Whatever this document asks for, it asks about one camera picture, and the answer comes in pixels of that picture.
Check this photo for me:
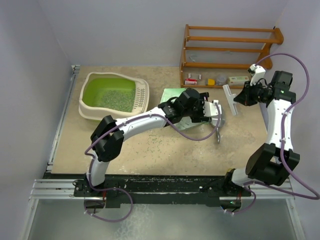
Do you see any black white bag sealing strip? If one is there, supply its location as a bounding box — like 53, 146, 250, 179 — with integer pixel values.
222, 84, 238, 116

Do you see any green cat litter bag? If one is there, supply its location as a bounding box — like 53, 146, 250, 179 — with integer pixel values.
158, 88, 210, 131

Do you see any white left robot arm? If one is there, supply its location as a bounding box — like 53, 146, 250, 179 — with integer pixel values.
84, 88, 211, 196

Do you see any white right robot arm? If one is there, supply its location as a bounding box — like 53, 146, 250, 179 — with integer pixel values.
222, 71, 300, 196

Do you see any green white carton box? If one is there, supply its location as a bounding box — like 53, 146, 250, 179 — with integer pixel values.
227, 76, 251, 86

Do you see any red white small box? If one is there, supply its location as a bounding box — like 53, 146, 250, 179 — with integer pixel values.
184, 78, 198, 85

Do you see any green litter pellets pile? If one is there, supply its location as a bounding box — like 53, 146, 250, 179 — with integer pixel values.
94, 89, 136, 112

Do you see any beige green litter box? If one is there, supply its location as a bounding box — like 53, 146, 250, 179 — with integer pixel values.
78, 72, 150, 121

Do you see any grey round container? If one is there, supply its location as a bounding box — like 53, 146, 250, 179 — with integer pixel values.
215, 74, 228, 86

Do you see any yellow small block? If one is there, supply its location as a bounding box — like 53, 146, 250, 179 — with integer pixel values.
206, 78, 216, 86

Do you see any wooden shelf rack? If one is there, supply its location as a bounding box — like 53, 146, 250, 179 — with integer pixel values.
179, 24, 285, 88

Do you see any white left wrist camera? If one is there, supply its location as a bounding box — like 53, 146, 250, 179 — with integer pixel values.
203, 100, 223, 118

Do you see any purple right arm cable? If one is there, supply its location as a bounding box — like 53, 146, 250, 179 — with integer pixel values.
224, 52, 320, 216

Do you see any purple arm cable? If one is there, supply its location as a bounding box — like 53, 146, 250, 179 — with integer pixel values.
224, 52, 320, 216
83, 101, 222, 222

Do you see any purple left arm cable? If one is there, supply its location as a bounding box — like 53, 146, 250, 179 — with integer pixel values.
83, 101, 222, 222

